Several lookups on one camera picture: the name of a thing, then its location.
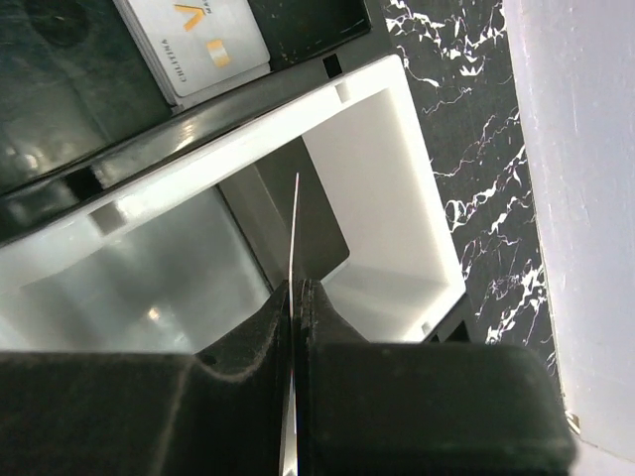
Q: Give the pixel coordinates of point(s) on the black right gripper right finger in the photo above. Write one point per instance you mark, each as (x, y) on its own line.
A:
(397, 408)

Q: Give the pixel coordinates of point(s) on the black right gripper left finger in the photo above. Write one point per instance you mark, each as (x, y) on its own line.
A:
(220, 411)

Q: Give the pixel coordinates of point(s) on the black credit card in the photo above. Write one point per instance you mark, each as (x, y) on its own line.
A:
(290, 458)

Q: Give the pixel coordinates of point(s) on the silver card in bin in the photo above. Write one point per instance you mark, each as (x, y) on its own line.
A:
(197, 50)

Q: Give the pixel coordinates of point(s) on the white middle bin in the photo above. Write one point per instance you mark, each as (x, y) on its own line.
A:
(173, 261)

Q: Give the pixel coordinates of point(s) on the black left bin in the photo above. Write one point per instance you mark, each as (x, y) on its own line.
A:
(82, 114)

